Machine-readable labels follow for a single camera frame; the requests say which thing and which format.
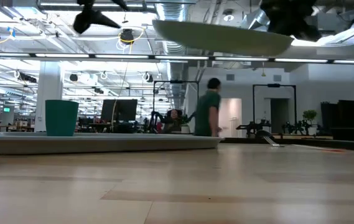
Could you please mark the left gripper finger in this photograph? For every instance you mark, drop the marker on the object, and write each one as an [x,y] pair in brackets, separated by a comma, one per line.
[120,3]
[86,20]

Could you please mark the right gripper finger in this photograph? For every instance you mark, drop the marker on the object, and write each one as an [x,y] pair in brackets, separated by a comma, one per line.
[301,32]

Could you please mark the pale green plate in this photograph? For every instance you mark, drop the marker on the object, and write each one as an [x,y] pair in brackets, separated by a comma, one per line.
[220,39]

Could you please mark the teal plastic cup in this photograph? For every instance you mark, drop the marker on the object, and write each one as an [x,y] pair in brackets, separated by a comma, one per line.
[61,118]

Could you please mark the black background robot arm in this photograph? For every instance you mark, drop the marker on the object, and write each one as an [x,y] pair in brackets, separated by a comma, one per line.
[253,127]
[156,119]
[295,126]

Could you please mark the grey plastic tray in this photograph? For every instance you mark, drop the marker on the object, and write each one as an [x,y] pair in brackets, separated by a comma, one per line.
[102,144]

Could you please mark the long LED light bar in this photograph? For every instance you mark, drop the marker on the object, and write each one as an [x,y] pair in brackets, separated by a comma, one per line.
[179,57]

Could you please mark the small potted green plant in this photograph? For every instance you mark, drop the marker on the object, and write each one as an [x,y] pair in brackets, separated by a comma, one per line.
[310,115]

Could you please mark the white square pillar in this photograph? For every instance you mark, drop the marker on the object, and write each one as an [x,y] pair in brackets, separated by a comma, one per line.
[49,96]

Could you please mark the black cabinet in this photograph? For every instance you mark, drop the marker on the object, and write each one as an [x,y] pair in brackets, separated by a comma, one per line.
[341,116]

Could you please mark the black computer monitor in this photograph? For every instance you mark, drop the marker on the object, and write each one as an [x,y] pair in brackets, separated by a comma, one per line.
[119,110]

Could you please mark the green exit sign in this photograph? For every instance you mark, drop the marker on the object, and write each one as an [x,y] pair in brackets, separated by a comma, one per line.
[6,109]

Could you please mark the person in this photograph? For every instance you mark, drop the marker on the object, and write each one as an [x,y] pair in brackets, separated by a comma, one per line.
[173,119]
[207,109]

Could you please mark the silver slanted ceiling duct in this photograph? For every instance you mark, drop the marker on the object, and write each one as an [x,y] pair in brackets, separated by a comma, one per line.
[253,18]

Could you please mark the black metal frame stand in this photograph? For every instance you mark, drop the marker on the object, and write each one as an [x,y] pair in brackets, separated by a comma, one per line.
[176,82]
[274,85]

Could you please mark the silver round ceiling duct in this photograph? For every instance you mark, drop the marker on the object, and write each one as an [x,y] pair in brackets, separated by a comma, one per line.
[173,71]

